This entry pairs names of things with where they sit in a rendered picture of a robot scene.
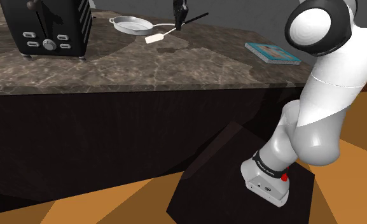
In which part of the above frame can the white frying pan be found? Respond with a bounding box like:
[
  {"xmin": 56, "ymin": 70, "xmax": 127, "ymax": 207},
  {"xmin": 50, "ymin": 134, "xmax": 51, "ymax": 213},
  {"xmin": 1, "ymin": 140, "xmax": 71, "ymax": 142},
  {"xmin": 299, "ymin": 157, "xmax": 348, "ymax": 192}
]
[{"xmin": 109, "ymin": 15, "xmax": 176, "ymax": 36}]

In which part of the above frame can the teal book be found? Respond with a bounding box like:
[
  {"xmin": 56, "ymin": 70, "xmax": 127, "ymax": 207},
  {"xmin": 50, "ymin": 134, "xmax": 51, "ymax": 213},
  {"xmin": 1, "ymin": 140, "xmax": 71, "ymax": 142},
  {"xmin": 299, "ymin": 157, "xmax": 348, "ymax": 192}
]
[{"xmin": 244, "ymin": 42, "xmax": 302, "ymax": 66}]

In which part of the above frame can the white spatula with black handle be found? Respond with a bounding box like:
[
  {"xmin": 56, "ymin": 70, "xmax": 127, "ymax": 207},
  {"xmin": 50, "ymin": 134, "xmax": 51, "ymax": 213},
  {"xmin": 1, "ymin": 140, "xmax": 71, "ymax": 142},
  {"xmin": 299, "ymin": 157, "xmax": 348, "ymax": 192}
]
[{"xmin": 144, "ymin": 12, "xmax": 209, "ymax": 45}]

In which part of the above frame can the black toaster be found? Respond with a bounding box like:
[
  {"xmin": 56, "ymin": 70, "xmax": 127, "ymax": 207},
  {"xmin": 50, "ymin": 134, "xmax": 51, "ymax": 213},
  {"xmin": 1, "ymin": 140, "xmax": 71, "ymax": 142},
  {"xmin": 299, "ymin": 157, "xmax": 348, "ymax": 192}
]
[{"xmin": 0, "ymin": 0, "xmax": 93, "ymax": 62}]

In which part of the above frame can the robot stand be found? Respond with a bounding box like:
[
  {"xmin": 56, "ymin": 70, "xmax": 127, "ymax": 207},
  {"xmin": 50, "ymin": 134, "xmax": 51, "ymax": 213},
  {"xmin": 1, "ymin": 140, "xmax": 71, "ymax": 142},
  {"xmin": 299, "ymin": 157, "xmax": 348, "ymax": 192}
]
[{"xmin": 165, "ymin": 120, "xmax": 315, "ymax": 224}]

